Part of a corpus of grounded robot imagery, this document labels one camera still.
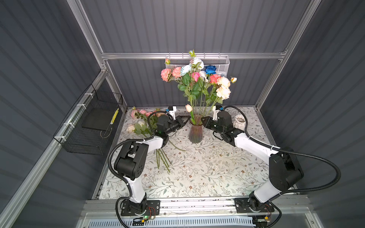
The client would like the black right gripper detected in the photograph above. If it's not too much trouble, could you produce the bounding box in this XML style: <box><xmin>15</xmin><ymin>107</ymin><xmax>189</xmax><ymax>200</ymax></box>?
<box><xmin>201</xmin><ymin>116</ymin><xmax>224</xmax><ymax>136</ymax></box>

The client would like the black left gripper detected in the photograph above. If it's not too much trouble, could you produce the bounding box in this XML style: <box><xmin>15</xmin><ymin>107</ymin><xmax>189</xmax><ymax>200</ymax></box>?
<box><xmin>164</xmin><ymin>115</ymin><xmax>190</xmax><ymax>137</ymax></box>

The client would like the pink tulip bud stem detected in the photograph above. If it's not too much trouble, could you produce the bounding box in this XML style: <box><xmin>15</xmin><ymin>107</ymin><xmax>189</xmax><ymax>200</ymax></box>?
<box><xmin>185</xmin><ymin>104</ymin><xmax>196</xmax><ymax>125</ymax></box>

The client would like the pink glass vase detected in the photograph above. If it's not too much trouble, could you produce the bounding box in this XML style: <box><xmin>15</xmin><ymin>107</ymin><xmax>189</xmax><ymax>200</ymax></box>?
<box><xmin>189</xmin><ymin>115</ymin><xmax>203</xmax><ymax>144</ymax></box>

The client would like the white ribbed ceramic vase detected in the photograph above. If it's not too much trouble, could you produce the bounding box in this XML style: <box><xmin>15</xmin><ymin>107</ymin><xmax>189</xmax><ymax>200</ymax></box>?
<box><xmin>233</xmin><ymin>114</ymin><xmax>246</xmax><ymax>131</ymax></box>

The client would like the cream rose stem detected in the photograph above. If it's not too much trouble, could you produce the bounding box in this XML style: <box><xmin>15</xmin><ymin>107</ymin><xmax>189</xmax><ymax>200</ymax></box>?
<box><xmin>203</xmin><ymin>85</ymin><xmax>231</xmax><ymax>116</ymax></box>

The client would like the cream pink rose spray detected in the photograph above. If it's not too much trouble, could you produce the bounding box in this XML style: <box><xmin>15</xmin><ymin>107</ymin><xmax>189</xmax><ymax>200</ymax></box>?
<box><xmin>205</xmin><ymin>73</ymin><xmax>238</xmax><ymax>117</ymax></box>

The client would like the bunch of artificial flowers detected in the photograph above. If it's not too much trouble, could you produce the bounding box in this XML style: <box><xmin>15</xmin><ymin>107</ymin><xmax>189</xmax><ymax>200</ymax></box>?
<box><xmin>126</xmin><ymin>107</ymin><xmax>172</xmax><ymax>174</ymax></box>

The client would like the hot pink rose stem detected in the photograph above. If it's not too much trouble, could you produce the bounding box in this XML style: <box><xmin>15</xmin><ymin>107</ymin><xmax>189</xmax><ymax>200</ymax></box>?
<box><xmin>189</xmin><ymin>72</ymin><xmax>201</xmax><ymax>114</ymax></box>

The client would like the pink carnation stem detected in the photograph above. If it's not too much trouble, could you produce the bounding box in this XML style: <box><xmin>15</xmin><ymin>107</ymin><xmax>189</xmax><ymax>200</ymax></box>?
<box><xmin>160</xmin><ymin>58</ymin><xmax>194</xmax><ymax>117</ymax></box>

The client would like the blue artificial rose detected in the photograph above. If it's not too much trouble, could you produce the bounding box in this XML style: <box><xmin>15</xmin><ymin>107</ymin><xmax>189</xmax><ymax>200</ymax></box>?
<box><xmin>204</xmin><ymin>65</ymin><xmax>217</xmax><ymax>113</ymax></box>

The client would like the white rose stem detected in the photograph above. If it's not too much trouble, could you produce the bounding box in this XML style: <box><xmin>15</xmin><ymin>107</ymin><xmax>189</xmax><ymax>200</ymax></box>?
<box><xmin>189</xmin><ymin>50</ymin><xmax>204</xmax><ymax>115</ymax></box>

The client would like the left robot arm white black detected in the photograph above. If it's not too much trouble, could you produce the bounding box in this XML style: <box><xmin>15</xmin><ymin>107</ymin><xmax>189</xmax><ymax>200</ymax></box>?
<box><xmin>107</xmin><ymin>111</ymin><xmax>190</xmax><ymax>214</ymax></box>

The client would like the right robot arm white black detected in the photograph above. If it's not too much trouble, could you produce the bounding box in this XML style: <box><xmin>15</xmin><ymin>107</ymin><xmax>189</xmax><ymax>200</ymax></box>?
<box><xmin>202</xmin><ymin>110</ymin><xmax>304</xmax><ymax>212</ymax></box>

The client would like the floral patterned table mat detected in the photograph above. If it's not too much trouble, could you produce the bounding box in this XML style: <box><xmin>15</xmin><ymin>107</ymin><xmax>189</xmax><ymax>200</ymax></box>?
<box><xmin>98</xmin><ymin>106</ymin><xmax>279</xmax><ymax>200</ymax></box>

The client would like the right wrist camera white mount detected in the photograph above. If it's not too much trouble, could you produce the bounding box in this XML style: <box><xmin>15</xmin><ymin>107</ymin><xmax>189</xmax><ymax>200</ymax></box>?
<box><xmin>213</xmin><ymin>105</ymin><xmax>223</xmax><ymax>121</ymax></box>

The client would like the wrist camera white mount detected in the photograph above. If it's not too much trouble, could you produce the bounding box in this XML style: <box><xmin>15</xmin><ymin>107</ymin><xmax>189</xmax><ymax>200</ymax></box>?
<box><xmin>213</xmin><ymin>105</ymin><xmax>223</xmax><ymax>121</ymax></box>
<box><xmin>166</xmin><ymin>106</ymin><xmax>177</xmax><ymax>120</ymax></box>

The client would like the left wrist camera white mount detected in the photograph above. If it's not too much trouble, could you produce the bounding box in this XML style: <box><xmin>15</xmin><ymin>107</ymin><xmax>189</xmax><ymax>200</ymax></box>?
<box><xmin>166</xmin><ymin>106</ymin><xmax>177</xmax><ymax>120</ymax></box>

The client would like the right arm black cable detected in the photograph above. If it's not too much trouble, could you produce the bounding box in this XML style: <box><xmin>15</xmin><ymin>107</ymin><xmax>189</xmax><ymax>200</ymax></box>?
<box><xmin>223</xmin><ymin>105</ymin><xmax>342</xmax><ymax>196</ymax></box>

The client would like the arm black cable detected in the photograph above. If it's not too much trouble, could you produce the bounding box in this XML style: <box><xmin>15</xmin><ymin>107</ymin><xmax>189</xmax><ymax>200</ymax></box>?
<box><xmin>107</xmin><ymin>110</ymin><xmax>169</xmax><ymax>228</ymax></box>
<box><xmin>223</xmin><ymin>105</ymin><xmax>342</xmax><ymax>196</ymax></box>

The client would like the white wire mesh basket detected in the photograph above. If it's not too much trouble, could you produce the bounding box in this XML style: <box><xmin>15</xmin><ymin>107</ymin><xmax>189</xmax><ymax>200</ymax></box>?
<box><xmin>165</xmin><ymin>53</ymin><xmax>230</xmax><ymax>77</ymax></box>

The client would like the black wire basket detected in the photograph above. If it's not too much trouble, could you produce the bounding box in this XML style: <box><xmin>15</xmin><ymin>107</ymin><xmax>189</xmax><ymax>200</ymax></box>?
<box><xmin>54</xmin><ymin>85</ymin><xmax>124</xmax><ymax>155</ymax></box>

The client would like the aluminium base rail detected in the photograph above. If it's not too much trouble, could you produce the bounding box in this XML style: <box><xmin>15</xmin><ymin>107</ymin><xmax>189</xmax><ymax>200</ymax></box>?
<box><xmin>82</xmin><ymin>196</ymin><xmax>286</xmax><ymax>220</ymax></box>

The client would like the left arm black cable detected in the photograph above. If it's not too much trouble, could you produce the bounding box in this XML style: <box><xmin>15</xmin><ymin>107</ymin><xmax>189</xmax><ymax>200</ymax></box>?
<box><xmin>107</xmin><ymin>110</ymin><xmax>169</xmax><ymax>228</ymax></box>

